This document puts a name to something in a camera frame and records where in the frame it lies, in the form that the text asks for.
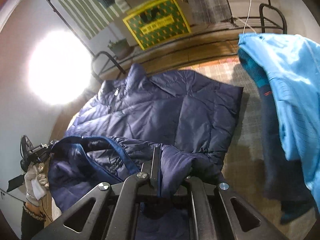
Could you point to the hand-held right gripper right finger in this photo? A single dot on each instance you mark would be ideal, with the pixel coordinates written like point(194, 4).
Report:
point(212, 205)

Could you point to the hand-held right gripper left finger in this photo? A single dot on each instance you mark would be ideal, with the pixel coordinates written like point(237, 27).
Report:
point(140, 187)

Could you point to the navy puffer jacket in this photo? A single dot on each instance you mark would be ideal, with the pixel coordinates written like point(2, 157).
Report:
point(162, 110)

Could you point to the person's left forearm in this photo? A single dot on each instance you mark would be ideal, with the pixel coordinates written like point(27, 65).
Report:
point(31, 220)

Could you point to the person's left hand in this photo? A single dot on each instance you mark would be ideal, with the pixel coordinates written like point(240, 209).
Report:
point(35, 180)

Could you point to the small potted plant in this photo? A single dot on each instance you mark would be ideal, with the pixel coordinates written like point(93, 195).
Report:
point(119, 46)

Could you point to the light blue jacket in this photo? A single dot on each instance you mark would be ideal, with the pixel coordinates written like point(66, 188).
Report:
point(295, 80)

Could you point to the yellow green patterned box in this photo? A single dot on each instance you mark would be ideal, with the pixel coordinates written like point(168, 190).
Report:
point(156, 21)

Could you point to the grey plaid hanging coat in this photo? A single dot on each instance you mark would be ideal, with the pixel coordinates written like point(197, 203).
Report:
point(205, 0)

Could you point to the black metal bed rail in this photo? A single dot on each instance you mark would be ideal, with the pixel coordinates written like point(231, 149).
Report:
point(272, 7)
point(105, 57)

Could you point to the green striped wall hanging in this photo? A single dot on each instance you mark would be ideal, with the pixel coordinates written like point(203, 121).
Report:
point(82, 7)

